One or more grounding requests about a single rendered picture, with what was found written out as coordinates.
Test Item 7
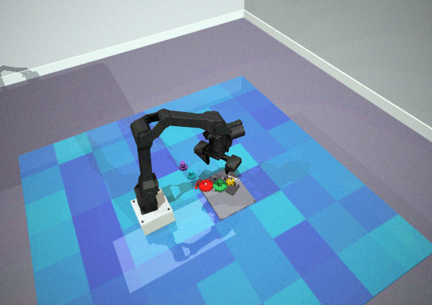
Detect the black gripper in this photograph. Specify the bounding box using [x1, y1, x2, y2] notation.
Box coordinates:
[194, 140, 242, 174]

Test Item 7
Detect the small teal gear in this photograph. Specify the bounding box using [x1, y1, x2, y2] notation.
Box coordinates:
[187, 169, 196, 180]

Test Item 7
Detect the red gear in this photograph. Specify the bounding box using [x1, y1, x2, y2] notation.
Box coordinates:
[198, 180, 213, 192]

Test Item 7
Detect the purple gear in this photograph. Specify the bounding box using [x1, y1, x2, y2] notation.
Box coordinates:
[179, 161, 188, 171]

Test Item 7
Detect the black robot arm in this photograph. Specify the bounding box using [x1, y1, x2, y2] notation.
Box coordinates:
[130, 109, 245, 215]

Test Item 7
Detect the yellow gear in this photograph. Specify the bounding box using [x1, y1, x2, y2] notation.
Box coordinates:
[226, 178, 235, 186]

